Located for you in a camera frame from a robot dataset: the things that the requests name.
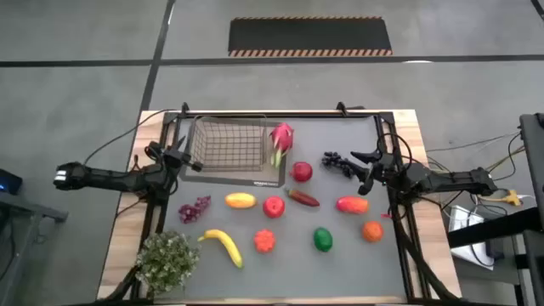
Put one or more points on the black aluminium table frame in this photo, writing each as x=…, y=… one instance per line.
x=297, y=115

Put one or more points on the yellow banana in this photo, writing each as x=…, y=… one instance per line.
x=227, y=244

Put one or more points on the red apple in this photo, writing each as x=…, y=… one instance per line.
x=302, y=172
x=273, y=207

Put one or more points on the yellow power splitter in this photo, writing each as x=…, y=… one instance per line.
x=512, y=197

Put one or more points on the orange fruit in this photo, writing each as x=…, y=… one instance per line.
x=372, y=231

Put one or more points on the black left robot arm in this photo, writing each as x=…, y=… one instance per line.
x=110, y=176

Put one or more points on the red orange mango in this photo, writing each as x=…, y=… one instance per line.
x=352, y=205

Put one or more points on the yellow orange mango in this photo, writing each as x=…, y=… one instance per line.
x=240, y=200

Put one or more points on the black hazard-striped floor mat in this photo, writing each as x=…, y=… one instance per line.
x=310, y=36

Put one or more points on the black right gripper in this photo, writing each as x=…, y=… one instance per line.
x=384, y=166

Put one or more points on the black device with blue light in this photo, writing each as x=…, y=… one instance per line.
x=10, y=183

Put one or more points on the grey table mat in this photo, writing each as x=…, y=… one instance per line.
x=297, y=272

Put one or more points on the green potted plant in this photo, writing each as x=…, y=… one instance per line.
x=168, y=261

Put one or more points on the grey side desk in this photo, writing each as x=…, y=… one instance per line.
x=25, y=206

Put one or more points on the green lime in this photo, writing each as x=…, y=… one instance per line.
x=323, y=239

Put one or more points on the black grapes bunch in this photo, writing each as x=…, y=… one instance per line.
x=336, y=163

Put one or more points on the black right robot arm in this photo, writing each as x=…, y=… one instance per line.
x=446, y=178

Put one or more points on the pink dragon fruit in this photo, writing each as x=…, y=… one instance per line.
x=281, y=140

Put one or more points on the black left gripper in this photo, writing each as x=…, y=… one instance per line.
x=176, y=158

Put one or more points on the red chili pepper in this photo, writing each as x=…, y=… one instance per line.
x=304, y=198

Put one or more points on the small red tag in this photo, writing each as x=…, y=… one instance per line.
x=386, y=216

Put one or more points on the purple grapes bunch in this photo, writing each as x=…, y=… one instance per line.
x=189, y=212

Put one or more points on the black side desk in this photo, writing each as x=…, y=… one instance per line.
x=533, y=144

